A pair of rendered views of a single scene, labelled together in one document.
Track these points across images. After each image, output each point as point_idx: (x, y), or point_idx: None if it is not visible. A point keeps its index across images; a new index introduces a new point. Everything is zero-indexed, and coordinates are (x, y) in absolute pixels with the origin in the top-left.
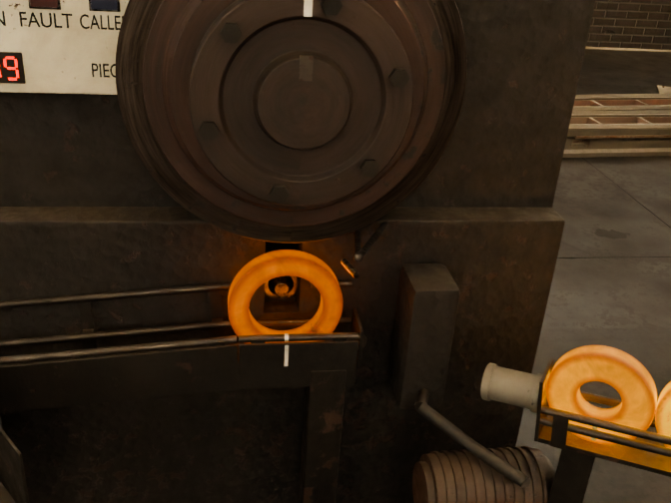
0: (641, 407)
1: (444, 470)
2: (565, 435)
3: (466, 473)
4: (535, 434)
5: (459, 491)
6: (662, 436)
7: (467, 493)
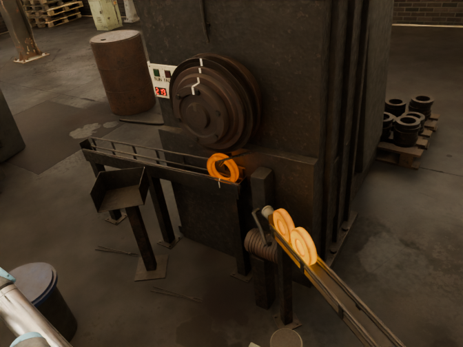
0: (287, 233)
1: (251, 233)
2: (273, 235)
3: (256, 237)
4: (269, 232)
5: (251, 241)
6: (288, 244)
7: (253, 243)
